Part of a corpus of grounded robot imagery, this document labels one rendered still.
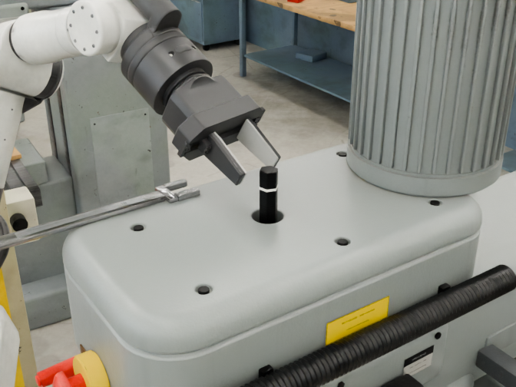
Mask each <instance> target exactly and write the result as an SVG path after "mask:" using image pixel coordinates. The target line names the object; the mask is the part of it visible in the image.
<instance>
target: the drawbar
mask: <svg viewBox="0 0 516 387"><path fill-rule="evenodd" d="M277 185H278V168H276V167H273V166H265V167H261V169H260V187H262V188H263V189H266V190H270V189H276V187H277ZM277 199H278V188H277V189H276V191H271V192H265V191H263V190H260V223H264V224H272V223H277Z"/></svg>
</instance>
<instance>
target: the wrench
mask: <svg viewBox="0 0 516 387"><path fill-rule="evenodd" d="M186 186H187V180H185V179H180V180H175V181H173V182H170V183H167V184H163V185H161V186H159V187H155V191H154V192H151V193H146V194H144V195H140V196H138V197H133V198H131V199H127V200H122V201H120V202H117V203H113V204H109V205H107V206H103V207H99V208H96V209H93V210H89V211H85V212H83V213H78V214H75V215H72V216H69V217H65V218H61V219H59V220H54V221H51V222H48V223H43V224H41V225H37V226H35V227H30V228H27V229H24V230H19V231H17V232H14V233H9V234H6V235H3V236H0V250H3V249H7V248H9V247H12V246H17V245H19V244H23V243H27V242H30V241H33V240H37V239H40V238H42V237H47V236H50V235H53V234H56V233H60V232H63V231H66V230H70V229H73V228H76V227H80V226H84V225H86V224H89V223H93V222H96V221H99V220H103V219H107V218H109V217H114V216H117V215H119V214H123V213H126V212H130V211H132V210H137V209H140V208H142V207H147V206H150V205H153V204H156V203H160V202H163V201H165V200H166V201H167V202H169V203H174V202H177V201H182V200H186V199H190V198H192V197H196V196H200V190H199V189H198V188H196V187H194V188H190V189H188V190H183V191H181V192H178V193H172V192H171V191H173V190H178V189H180V188H183V187H186Z"/></svg>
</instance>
